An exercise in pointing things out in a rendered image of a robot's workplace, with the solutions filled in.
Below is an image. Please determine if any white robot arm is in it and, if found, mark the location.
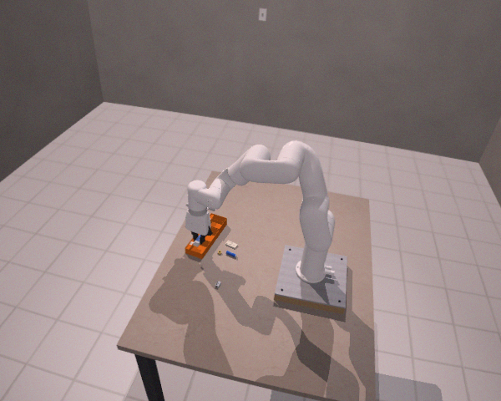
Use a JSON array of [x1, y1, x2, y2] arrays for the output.
[[186, 141, 335, 283]]

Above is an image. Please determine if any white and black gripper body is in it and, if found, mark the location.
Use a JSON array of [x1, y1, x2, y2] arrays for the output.
[[185, 210, 211, 236]]

